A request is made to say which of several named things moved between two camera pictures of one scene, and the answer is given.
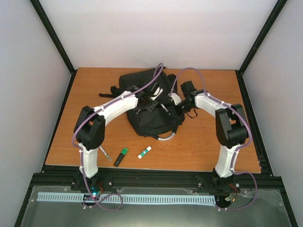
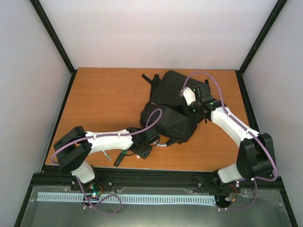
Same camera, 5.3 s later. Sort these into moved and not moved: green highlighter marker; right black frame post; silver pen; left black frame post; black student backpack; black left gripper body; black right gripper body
Moved: black left gripper body; black right gripper body; black student backpack
Not moved: left black frame post; right black frame post; green highlighter marker; silver pen
